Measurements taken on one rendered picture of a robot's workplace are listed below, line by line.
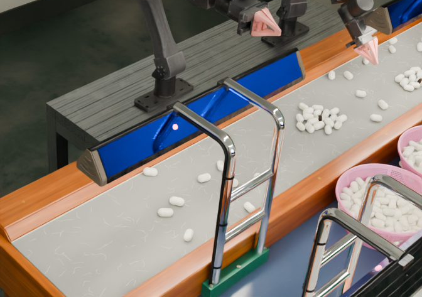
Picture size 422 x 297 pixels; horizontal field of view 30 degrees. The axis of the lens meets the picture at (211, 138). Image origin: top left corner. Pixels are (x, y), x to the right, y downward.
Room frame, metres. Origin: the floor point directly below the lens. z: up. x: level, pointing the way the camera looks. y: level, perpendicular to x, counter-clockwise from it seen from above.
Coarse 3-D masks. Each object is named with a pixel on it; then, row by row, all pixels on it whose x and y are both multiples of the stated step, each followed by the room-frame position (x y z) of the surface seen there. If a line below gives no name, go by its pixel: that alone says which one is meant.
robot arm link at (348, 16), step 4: (344, 4) 2.20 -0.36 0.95; (340, 8) 2.18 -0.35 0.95; (344, 8) 2.17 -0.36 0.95; (340, 12) 2.18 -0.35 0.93; (344, 12) 2.17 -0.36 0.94; (348, 12) 2.17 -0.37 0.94; (340, 16) 2.18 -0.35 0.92; (344, 16) 2.17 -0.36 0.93; (348, 16) 2.16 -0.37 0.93; (352, 16) 2.16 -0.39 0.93; (344, 20) 2.16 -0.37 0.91; (348, 20) 2.16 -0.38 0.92
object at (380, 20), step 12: (396, 0) 1.94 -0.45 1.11; (408, 0) 1.97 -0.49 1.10; (420, 0) 2.00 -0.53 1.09; (384, 12) 1.88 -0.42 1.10; (396, 12) 1.91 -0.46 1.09; (408, 12) 1.95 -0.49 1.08; (420, 12) 1.98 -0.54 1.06; (372, 24) 1.90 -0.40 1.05; (384, 24) 1.88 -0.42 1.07; (396, 24) 1.89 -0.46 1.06
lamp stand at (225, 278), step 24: (240, 96) 1.40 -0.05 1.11; (192, 120) 1.29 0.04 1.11; (240, 192) 1.25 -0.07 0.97; (264, 192) 1.33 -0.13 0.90; (264, 216) 1.32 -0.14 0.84; (216, 240) 1.22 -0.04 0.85; (264, 240) 1.34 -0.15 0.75; (216, 264) 1.22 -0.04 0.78; (240, 264) 1.29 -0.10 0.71; (216, 288) 1.21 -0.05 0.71
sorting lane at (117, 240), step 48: (384, 48) 2.33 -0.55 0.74; (288, 96) 1.98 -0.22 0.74; (336, 96) 2.01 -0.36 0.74; (384, 96) 2.04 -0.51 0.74; (240, 144) 1.71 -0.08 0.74; (288, 144) 1.74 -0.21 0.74; (336, 144) 1.76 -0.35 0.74; (144, 192) 1.47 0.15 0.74; (192, 192) 1.49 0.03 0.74; (48, 240) 1.27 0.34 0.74; (96, 240) 1.29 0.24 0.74; (144, 240) 1.31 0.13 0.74; (192, 240) 1.32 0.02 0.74; (96, 288) 1.15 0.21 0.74
